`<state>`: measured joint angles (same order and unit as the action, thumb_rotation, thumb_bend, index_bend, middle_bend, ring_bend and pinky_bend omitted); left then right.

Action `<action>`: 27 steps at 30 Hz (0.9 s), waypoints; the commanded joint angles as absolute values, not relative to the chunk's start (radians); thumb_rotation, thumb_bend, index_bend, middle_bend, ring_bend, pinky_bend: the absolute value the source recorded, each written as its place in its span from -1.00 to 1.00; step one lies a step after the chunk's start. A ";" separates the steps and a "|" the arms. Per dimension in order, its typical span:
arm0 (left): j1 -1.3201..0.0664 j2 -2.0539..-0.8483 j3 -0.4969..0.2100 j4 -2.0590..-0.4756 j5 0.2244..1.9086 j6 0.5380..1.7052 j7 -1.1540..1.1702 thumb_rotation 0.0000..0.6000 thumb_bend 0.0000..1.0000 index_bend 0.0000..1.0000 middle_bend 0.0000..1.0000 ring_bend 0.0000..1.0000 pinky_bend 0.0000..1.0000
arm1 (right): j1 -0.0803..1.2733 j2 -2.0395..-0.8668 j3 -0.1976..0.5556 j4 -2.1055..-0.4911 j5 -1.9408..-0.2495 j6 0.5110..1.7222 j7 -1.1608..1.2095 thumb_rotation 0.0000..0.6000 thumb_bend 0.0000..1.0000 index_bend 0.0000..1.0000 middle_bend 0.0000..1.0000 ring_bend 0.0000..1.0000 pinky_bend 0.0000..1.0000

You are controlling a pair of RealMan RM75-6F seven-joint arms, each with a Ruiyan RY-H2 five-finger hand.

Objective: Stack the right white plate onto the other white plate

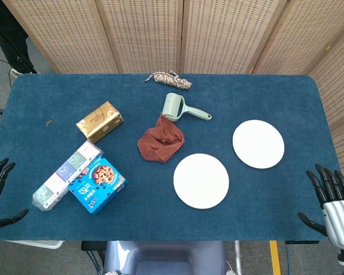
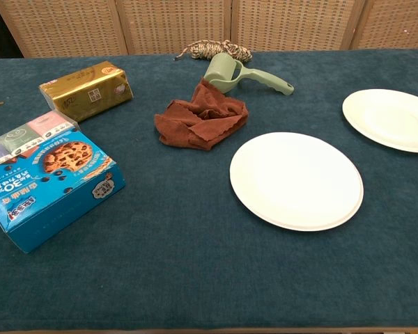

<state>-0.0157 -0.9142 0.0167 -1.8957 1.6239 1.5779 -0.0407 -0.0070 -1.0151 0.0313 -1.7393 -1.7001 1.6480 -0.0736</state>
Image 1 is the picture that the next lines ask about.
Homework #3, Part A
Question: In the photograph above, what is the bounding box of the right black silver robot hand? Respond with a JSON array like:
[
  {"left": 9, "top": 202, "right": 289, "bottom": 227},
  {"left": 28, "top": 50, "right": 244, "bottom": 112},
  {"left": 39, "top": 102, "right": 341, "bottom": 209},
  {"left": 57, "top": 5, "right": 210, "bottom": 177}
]
[{"left": 298, "top": 164, "right": 344, "bottom": 250}]

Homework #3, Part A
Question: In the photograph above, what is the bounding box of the white round plate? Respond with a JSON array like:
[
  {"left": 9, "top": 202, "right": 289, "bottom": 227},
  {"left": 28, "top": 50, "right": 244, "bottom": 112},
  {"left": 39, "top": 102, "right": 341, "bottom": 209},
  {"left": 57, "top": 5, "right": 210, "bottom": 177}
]
[
  {"left": 173, "top": 153, "right": 229, "bottom": 210},
  {"left": 232, "top": 119, "right": 285, "bottom": 169}
]

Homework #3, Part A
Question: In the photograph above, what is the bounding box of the brown crumpled cloth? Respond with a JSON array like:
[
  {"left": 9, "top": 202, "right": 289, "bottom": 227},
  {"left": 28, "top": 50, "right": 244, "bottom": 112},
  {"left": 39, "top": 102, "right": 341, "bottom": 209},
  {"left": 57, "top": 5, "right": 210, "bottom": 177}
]
[{"left": 137, "top": 115, "right": 186, "bottom": 164}]

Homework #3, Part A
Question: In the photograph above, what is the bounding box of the pastel tissue multipack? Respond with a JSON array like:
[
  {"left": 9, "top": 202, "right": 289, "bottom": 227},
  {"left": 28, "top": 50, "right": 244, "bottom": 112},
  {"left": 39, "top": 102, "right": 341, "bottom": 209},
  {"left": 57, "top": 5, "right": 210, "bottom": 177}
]
[{"left": 32, "top": 140, "right": 104, "bottom": 212}]

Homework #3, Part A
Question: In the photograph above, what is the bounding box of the blue cookie box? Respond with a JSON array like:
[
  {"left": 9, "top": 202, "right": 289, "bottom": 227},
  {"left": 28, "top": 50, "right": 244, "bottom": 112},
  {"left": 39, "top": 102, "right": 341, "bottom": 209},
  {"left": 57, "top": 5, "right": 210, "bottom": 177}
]
[{"left": 67, "top": 155, "right": 129, "bottom": 215}]

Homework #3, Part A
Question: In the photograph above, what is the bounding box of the metal table leg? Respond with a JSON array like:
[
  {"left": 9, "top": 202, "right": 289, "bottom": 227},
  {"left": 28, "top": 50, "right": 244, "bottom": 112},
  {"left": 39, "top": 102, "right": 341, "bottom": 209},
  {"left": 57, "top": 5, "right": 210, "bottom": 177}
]
[{"left": 234, "top": 240, "right": 243, "bottom": 275}]

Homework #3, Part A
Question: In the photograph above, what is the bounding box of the gold tissue pack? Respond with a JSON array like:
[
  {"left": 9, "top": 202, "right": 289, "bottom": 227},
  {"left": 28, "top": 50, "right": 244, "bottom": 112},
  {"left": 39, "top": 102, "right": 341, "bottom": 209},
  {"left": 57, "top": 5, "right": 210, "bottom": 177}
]
[{"left": 76, "top": 100, "right": 124, "bottom": 144}]

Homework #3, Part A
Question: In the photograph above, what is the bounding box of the person's leg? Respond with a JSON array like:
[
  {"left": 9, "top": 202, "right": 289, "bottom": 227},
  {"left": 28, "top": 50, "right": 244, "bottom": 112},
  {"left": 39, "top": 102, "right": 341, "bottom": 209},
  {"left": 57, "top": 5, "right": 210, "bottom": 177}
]
[{"left": 0, "top": 0, "right": 35, "bottom": 77}]

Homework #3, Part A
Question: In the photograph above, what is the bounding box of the dark blue table mat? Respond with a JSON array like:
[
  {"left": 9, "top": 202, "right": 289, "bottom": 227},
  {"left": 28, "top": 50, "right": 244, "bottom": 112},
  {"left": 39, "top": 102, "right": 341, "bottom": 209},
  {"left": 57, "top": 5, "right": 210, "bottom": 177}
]
[{"left": 0, "top": 73, "right": 344, "bottom": 242}]

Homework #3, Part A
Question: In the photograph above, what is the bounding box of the lavender robot torso base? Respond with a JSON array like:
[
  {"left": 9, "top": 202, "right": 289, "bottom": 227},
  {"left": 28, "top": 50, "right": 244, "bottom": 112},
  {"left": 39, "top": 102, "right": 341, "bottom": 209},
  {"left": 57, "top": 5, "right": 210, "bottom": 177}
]
[{"left": 103, "top": 240, "right": 228, "bottom": 275}]

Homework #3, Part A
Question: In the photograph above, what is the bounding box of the pale green lint roller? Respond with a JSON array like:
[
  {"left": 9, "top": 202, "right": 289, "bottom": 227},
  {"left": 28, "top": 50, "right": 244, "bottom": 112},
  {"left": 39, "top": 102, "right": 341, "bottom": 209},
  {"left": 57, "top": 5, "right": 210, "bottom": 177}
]
[{"left": 162, "top": 92, "right": 212, "bottom": 123}]

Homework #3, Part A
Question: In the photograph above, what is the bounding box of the wooden woven folding screen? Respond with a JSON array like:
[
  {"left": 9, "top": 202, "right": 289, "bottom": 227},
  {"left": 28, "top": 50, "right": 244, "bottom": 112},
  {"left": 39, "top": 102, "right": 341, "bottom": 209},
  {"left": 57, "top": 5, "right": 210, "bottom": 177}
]
[{"left": 1, "top": 0, "right": 344, "bottom": 201}]

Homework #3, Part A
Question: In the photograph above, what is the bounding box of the braided rope bundle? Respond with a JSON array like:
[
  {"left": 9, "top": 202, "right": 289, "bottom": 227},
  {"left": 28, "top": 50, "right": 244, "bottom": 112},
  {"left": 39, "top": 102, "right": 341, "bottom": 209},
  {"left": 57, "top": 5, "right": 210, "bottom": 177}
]
[{"left": 144, "top": 69, "right": 193, "bottom": 91}]

